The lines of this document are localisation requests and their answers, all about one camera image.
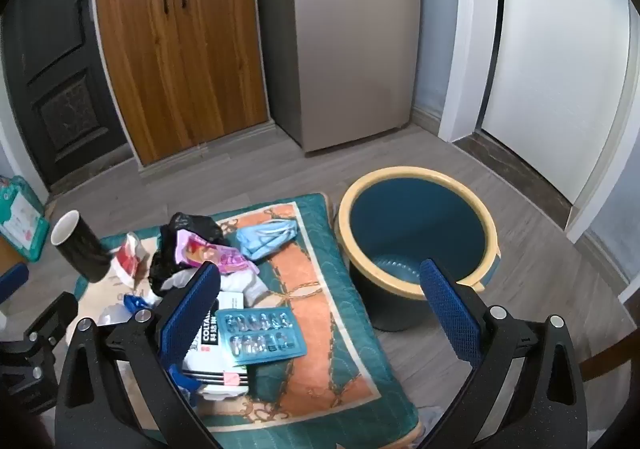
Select silver foil wrapper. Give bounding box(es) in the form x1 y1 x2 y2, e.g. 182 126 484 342
97 304 133 327

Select teal diaper pack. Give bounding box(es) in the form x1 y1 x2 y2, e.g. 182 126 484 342
0 175 51 264

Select dark entry door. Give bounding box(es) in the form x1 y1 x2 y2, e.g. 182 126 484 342
0 0 128 190

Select black cup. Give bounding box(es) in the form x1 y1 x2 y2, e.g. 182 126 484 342
51 210 113 283

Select white medicine box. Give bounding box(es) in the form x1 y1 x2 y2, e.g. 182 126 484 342
192 291 251 382

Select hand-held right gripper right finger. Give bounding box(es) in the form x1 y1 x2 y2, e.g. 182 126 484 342
421 259 588 449

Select red white snack wrapper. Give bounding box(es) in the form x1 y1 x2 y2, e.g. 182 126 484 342
111 231 150 287

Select black plastic bag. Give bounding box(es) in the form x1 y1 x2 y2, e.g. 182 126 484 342
149 213 226 297

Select wooden cabinet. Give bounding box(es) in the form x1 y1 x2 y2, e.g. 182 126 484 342
92 0 271 166

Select blue face mask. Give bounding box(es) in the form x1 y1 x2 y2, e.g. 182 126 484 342
235 220 298 261

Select blue bucket with yellow rim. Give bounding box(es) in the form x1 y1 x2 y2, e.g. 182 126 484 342
336 168 502 332

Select pink snack packet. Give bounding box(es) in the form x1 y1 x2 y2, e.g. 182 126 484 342
175 229 258 276

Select teal orange printed mat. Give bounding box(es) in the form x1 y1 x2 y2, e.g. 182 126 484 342
75 193 423 449

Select large white tissue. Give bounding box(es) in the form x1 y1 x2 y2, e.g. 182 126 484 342
220 271 268 305

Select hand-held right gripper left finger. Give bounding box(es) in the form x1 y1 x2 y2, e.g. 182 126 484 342
55 263 221 449

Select blue blister pack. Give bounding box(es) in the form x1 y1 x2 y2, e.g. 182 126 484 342
215 307 307 365

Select brown wooden furniture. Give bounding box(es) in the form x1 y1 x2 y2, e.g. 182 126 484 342
577 314 640 382

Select white door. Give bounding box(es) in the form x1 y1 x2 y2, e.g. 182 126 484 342
475 0 631 207

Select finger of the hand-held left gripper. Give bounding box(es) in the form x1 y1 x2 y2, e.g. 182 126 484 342
22 291 80 355
0 263 30 305

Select beige refrigerator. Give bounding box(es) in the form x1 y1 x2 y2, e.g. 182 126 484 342
255 0 423 154

